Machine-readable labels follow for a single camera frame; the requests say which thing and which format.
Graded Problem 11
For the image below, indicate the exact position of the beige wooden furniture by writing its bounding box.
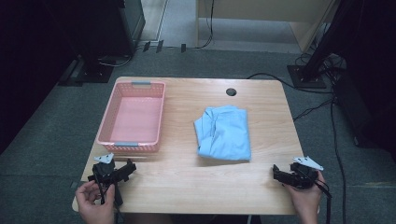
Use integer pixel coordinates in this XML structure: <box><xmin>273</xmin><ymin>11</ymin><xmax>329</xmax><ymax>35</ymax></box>
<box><xmin>195</xmin><ymin>0</ymin><xmax>341</xmax><ymax>53</ymax></box>

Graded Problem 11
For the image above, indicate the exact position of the black stand with flat base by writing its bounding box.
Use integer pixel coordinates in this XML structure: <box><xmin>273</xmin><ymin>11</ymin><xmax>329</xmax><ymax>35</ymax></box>
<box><xmin>75</xmin><ymin>54</ymin><xmax>116</xmax><ymax>84</ymax></box>

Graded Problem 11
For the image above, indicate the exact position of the white floor cable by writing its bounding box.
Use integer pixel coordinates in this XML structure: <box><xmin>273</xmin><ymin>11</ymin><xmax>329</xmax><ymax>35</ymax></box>
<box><xmin>98</xmin><ymin>55</ymin><xmax>134</xmax><ymax>68</ymax></box>

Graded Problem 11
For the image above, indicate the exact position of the light blue shirt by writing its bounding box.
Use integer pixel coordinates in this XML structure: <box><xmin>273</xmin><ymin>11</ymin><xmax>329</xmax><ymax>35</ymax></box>
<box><xmin>193</xmin><ymin>105</ymin><xmax>252</xmax><ymax>162</ymax></box>

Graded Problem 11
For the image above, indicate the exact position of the pink plastic basket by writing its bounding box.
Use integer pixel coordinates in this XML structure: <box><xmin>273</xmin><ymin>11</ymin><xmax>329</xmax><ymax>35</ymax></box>
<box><xmin>95</xmin><ymin>80</ymin><xmax>166</xmax><ymax>154</ymax></box>

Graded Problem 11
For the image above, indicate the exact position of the hanging black cable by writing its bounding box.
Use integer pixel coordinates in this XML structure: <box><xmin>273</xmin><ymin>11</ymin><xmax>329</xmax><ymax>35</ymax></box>
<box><xmin>195</xmin><ymin>0</ymin><xmax>216</xmax><ymax>50</ymax></box>

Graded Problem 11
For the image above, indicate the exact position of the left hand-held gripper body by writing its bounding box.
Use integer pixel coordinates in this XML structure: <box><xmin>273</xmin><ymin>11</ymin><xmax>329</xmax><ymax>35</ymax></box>
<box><xmin>87</xmin><ymin>152</ymin><xmax>125</xmax><ymax>208</ymax></box>

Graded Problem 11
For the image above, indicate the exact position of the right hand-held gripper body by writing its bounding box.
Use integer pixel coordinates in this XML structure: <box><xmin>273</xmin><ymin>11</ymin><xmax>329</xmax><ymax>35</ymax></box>
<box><xmin>290</xmin><ymin>156</ymin><xmax>324</xmax><ymax>189</ymax></box>

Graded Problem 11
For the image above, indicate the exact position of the thin black floor cable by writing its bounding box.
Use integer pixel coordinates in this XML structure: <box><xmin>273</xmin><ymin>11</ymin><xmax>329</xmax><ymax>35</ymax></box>
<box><xmin>330</xmin><ymin>99</ymin><xmax>347</xmax><ymax>224</ymax></box>

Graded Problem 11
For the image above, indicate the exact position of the dark cabinet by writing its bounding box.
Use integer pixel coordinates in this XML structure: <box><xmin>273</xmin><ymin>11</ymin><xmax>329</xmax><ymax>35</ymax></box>
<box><xmin>43</xmin><ymin>0</ymin><xmax>147</xmax><ymax>60</ymax></box>

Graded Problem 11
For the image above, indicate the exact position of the long black floor cable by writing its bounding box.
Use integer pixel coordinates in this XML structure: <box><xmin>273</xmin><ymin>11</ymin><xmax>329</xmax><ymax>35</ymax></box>
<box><xmin>246</xmin><ymin>72</ymin><xmax>336</xmax><ymax>95</ymax></box>

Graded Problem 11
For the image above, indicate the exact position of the dark box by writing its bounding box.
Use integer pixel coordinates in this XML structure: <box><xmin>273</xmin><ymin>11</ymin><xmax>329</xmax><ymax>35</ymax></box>
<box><xmin>332</xmin><ymin>69</ymin><xmax>396</xmax><ymax>153</ymax></box>

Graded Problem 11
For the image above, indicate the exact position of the short black floor cable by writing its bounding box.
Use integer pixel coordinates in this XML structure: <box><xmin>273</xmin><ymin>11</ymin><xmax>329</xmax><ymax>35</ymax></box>
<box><xmin>292</xmin><ymin>97</ymin><xmax>336</xmax><ymax>122</ymax></box>

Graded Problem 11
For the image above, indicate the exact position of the person's left hand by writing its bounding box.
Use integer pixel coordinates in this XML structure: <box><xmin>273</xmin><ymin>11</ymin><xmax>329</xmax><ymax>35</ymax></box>
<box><xmin>75</xmin><ymin>180</ymin><xmax>116</xmax><ymax>224</ymax></box>

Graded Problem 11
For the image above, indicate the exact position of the black stand with square base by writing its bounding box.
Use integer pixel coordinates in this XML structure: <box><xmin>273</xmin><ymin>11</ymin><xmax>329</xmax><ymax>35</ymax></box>
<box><xmin>287</xmin><ymin>0</ymin><xmax>347</xmax><ymax>90</ymax></box>

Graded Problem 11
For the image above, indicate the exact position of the person's right hand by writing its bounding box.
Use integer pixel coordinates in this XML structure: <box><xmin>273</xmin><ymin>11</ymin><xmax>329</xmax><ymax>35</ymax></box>
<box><xmin>284</xmin><ymin>171</ymin><xmax>326</xmax><ymax>214</ymax></box>

